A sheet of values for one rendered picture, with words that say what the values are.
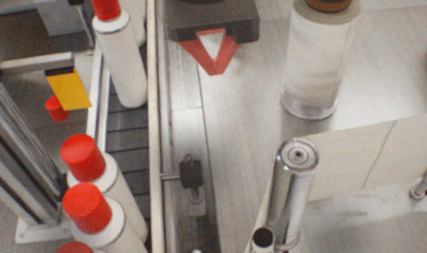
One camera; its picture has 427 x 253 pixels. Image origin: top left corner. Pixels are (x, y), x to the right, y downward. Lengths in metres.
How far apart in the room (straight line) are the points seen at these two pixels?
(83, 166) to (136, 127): 0.27
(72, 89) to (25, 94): 0.43
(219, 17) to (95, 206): 0.18
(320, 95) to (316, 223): 0.18
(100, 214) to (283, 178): 0.16
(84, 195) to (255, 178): 0.28
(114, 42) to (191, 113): 0.21
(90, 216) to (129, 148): 0.29
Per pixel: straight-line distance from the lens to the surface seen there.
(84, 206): 0.34
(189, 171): 0.53
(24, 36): 0.97
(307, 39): 0.52
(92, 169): 0.38
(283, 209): 0.42
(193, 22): 0.29
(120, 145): 0.62
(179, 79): 0.75
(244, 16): 0.29
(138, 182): 0.58
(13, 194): 0.59
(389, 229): 0.56
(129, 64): 0.59
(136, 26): 0.73
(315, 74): 0.56
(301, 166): 0.36
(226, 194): 0.55
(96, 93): 0.59
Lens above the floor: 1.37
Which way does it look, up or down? 53 degrees down
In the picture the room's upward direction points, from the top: 6 degrees counter-clockwise
